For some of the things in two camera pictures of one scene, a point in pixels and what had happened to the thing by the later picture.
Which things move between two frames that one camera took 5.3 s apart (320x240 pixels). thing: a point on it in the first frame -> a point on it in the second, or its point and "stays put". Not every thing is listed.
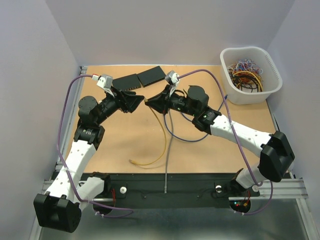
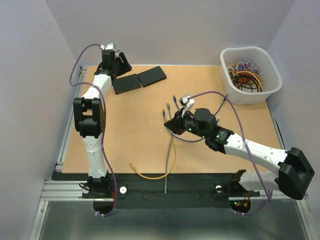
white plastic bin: (249, 75) stays put
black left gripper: (125, 105) -> (126, 66)
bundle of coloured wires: (246, 76) stays put
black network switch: (150, 76) stays put
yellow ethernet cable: (163, 126) -> (131, 165)
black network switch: (126, 83) stays put
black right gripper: (161, 103) -> (175, 124)
